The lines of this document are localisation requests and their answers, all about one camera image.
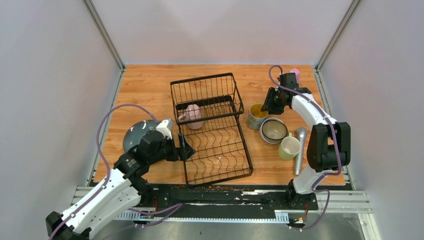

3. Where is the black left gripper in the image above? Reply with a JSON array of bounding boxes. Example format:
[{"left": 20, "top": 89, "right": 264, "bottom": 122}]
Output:
[{"left": 148, "top": 133, "right": 197, "bottom": 165}]

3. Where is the blue butterfly mug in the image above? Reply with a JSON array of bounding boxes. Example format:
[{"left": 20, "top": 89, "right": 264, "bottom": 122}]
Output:
[{"left": 247, "top": 103, "right": 269, "bottom": 130}]

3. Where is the pink ceramic mug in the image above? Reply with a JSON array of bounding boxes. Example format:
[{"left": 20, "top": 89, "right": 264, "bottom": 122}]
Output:
[{"left": 177, "top": 104, "right": 204, "bottom": 130}]

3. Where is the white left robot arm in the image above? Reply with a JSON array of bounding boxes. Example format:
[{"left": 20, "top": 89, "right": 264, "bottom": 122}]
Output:
[{"left": 45, "top": 130, "right": 196, "bottom": 240}]

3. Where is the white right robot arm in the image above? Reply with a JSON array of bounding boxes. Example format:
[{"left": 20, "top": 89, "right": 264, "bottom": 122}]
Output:
[{"left": 261, "top": 71, "right": 351, "bottom": 209}]

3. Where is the patterned ceramic bowl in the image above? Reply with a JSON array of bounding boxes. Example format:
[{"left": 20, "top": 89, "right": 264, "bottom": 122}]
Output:
[{"left": 259, "top": 117, "right": 289, "bottom": 145}]

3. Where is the silver microphone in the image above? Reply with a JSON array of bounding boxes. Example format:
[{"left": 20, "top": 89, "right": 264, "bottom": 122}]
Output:
[{"left": 293, "top": 127, "right": 308, "bottom": 176}]

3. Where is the pink metronome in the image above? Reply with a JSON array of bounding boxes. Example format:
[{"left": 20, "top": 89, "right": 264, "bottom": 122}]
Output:
[{"left": 290, "top": 68, "right": 300, "bottom": 84}]

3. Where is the light green mug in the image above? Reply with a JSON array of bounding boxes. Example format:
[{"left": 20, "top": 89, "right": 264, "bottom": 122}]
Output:
[{"left": 278, "top": 132, "right": 300, "bottom": 161}]

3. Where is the blue-grey ceramic plate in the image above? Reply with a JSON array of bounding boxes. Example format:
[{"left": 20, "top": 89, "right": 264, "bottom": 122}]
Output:
[{"left": 122, "top": 119, "right": 159, "bottom": 152}]

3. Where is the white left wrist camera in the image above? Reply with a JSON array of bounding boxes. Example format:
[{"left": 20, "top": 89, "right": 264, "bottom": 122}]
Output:
[{"left": 156, "top": 118, "right": 174, "bottom": 140}]

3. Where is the black wire dish rack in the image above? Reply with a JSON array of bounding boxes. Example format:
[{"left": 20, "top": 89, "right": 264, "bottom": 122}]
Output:
[{"left": 170, "top": 72, "right": 254, "bottom": 188}]

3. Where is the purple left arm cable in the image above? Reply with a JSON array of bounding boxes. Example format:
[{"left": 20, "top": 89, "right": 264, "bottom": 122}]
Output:
[{"left": 47, "top": 103, "right": 160, "bottom": 240}]

